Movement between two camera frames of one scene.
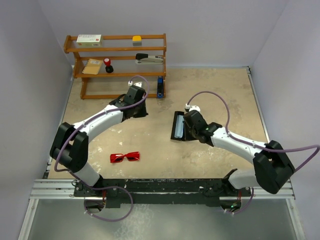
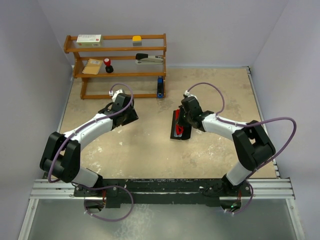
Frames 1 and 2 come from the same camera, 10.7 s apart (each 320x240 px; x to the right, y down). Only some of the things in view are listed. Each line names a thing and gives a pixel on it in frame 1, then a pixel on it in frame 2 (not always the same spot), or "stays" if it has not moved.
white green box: (89, 40) stays
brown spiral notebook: (92, 66) stays
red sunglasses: (131, 156) to (178, 130)
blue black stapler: (160, 87) stays
